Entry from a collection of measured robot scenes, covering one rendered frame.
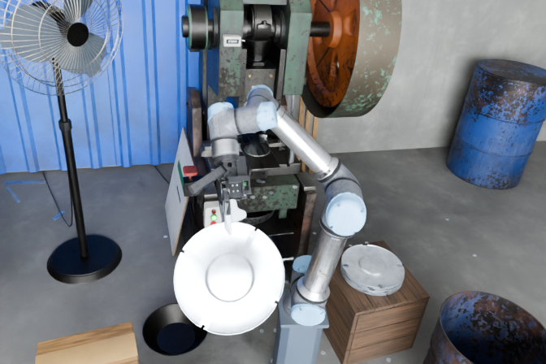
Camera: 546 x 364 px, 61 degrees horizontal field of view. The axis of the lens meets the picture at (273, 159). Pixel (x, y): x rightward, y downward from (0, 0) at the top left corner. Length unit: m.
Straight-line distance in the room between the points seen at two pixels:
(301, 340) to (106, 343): 0.74
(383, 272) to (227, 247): 1.11
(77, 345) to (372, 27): 1.63
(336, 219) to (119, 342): 1.00
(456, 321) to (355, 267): 0.48
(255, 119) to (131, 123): 2.26
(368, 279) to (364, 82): 0.87
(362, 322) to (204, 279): 1.04
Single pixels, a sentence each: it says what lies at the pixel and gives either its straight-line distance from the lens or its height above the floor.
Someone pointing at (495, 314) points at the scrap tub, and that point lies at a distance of 2.25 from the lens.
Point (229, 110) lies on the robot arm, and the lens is 1.29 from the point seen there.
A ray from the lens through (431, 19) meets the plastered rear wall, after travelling 3.90.
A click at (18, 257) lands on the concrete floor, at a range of 2.95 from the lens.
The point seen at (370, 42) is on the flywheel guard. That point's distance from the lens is 1.87.
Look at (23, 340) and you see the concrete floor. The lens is 2.51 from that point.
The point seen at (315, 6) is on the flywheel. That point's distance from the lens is 2.49.
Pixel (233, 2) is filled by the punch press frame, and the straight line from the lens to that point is 1.97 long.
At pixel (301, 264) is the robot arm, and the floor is 0.68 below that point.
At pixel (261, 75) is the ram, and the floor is 1.14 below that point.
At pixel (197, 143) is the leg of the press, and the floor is 0.66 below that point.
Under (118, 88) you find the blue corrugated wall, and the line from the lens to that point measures 3.32.
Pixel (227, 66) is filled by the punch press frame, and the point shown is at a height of 1.20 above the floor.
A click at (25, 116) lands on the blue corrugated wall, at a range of 3.47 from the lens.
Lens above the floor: 1.82
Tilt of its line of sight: 29 degrees down
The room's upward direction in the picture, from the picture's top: 6 degrees clockwise
